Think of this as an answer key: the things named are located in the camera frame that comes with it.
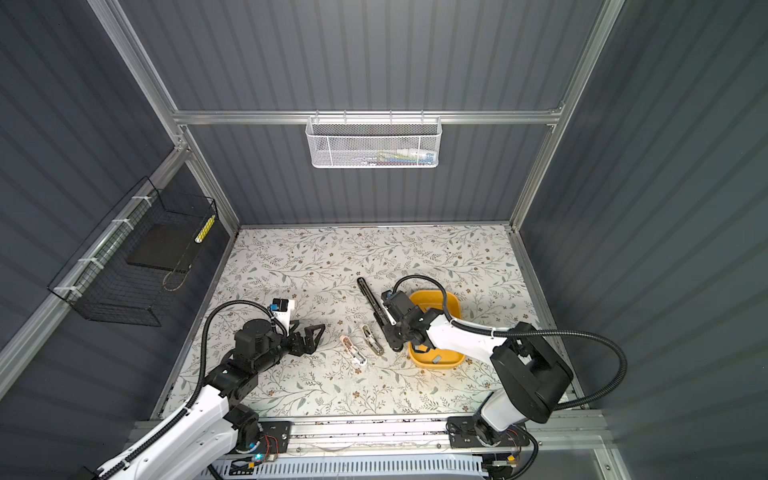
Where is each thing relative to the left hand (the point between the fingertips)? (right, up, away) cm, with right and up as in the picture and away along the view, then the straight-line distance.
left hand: (311, 324), depth 81 cm
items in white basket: (+24, +50, +12) cm, 57 cm away
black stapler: (+19, +1, +12) cm, 23 cm away
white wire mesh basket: (+15, +66, +43) cm, 80 cm away
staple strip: (+36, -11, +5) cm, 38 cm away
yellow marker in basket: (-30, +26, 0) cm, 40 cm away
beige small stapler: (+16, -7, +7) cm, 19 cm away
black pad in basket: (-38, +21, -2) cm, 43 cm away
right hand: (+23, -4, +7) cm, 24 cm away
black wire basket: (-42, +15, -10) cm, 46 cm away
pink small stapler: (+11, -10, +5) cm, 16 cm away
